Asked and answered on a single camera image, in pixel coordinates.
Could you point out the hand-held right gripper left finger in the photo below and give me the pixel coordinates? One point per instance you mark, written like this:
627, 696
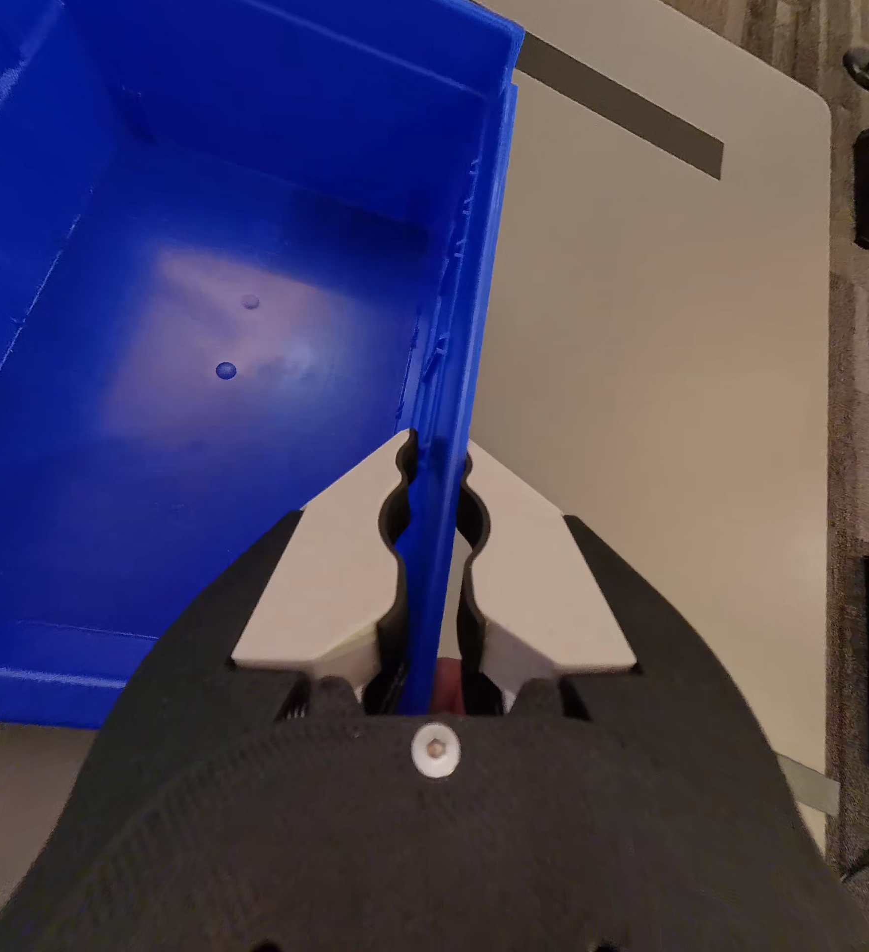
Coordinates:
315, 595

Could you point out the blue plastic bin with tag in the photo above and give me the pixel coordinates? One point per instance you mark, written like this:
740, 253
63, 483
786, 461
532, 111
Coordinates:
181, 297

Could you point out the person's right hand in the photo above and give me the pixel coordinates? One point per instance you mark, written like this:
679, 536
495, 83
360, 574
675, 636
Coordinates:
450, 688

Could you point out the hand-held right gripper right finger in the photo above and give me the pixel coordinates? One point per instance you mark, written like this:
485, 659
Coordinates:
546, 595

